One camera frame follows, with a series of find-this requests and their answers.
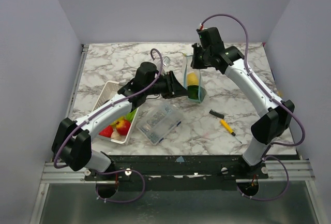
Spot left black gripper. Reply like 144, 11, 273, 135
145, 71, 190, 100

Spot green leafy vegetable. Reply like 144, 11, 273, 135
187, 85, 206, 102

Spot clear zip top bag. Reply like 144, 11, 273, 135
182, 53, 207, 103

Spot yellow lemon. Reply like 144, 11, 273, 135
186, 72, 199, 86

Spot red yellow apple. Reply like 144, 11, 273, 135
116, 120, 131, 136

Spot red strawberry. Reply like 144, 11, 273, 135
99, 125, 114, 138

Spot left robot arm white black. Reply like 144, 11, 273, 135
52, 62, 188, 180

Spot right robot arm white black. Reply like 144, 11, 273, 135
191, 27, 294, 178

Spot clear plastic screw box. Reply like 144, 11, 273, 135
136, 103, 184, 145

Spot black bit holder strip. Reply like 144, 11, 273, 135
209, 110, 224, 119

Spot white perforated plastic basket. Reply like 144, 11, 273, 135
90, 81, 139, 145

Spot white garlic bulb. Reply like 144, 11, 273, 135
111, 131, 122, 140

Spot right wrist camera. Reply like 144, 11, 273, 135
197, 24, 207, 32

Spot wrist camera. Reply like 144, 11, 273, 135
197, 24, 207, 32
154, 56, 171, 71

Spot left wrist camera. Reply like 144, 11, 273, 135
154, 56, 171, 71

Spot yellow handled screwdriver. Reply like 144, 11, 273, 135
220, 119, 242, 144

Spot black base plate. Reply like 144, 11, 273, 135
53, 154, 305, 191

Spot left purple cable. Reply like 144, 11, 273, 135
53, 48, 146, 203

